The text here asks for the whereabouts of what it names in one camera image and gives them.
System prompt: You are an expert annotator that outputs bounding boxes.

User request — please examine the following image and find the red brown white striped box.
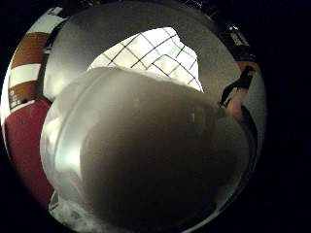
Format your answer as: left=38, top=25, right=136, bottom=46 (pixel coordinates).
left=1, top=13, right=66, bottom=209

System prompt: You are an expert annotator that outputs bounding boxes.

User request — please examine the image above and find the white round bowl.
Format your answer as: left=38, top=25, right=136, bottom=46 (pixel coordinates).
left=40, top=66, right=255, bottom=233

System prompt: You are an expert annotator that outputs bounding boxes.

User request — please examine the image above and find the white cloth with black grid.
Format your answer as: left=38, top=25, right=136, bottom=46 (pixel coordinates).
left=86, top=26, right=205, bottom=93

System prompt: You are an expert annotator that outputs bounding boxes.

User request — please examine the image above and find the black device with white label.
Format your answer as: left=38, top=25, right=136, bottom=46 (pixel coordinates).
left=223, top=22, right=252, bottom=50

